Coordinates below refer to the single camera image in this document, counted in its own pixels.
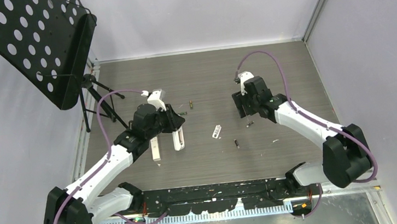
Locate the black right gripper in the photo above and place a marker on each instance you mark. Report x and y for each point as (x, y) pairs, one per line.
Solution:
(238, 99)

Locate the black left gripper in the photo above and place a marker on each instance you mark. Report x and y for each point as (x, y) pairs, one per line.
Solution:
(173, 120)

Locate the white remote control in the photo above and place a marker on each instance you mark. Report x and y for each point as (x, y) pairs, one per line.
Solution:
(178, 139)
(154, 143)

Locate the white battery cover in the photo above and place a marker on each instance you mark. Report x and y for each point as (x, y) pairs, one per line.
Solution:
(216, 131)

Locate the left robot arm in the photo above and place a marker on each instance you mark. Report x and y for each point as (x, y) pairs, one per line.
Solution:
(81, 202)

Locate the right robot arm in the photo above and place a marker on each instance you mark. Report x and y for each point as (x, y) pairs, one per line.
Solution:
(346, 157)

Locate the black music stand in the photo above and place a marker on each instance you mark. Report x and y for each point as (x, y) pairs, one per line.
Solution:
(48, 41)

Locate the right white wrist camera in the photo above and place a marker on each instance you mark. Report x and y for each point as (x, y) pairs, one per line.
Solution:
(241, 79)

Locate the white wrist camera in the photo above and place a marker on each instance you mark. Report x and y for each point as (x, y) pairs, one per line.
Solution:
(241, 79)
(155, 98)

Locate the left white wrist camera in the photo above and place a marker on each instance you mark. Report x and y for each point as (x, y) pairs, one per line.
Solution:
(155, 98)

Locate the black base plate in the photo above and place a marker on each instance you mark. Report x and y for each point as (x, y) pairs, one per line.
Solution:
(216, 198)

